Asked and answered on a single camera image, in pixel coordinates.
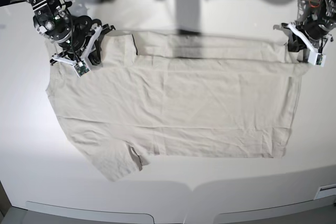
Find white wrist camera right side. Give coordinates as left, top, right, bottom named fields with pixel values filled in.
left=49, top=24, right=115, bottom=77

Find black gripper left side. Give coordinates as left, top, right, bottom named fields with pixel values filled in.
left=287, top=19, right=335, bottom=52

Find light grey T-shirt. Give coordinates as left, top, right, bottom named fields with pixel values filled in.
left=46, top=31, right=309, bottom=182

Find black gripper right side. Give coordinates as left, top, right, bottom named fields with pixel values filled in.
left=52, top=15, right=102, bottom=66

